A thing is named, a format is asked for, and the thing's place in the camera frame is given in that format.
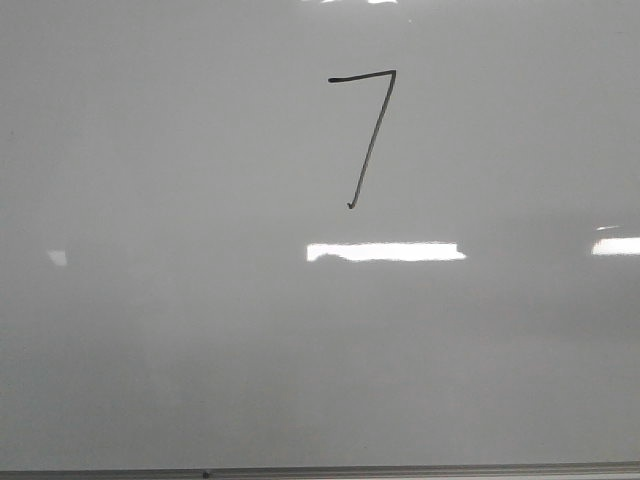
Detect white whiteboard with aluminium frame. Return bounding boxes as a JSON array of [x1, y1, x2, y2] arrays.
[[1, 1, 639, 470]]

